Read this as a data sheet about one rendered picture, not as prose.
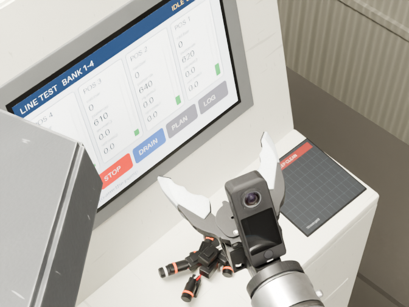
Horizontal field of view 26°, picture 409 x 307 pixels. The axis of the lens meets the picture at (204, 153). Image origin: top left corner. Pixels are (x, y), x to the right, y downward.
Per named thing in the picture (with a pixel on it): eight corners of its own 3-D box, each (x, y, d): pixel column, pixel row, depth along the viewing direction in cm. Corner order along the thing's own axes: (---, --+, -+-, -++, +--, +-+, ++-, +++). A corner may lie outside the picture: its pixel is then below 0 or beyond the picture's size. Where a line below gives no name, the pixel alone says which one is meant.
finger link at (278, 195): (255, 165, 113) (240, 225, 109) (254, 158, 112) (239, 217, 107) (291, 170, 112) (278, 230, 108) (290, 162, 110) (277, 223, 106)
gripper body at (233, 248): (213, 237, 115) (252, 316, 108) (205, 204, 108) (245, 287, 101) (267, 214, 116) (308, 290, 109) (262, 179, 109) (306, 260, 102)
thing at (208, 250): (195, 318, 152) (195, 304, 147) (153, 279, 156) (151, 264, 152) (285, 238, 161) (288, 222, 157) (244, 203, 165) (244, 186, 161)
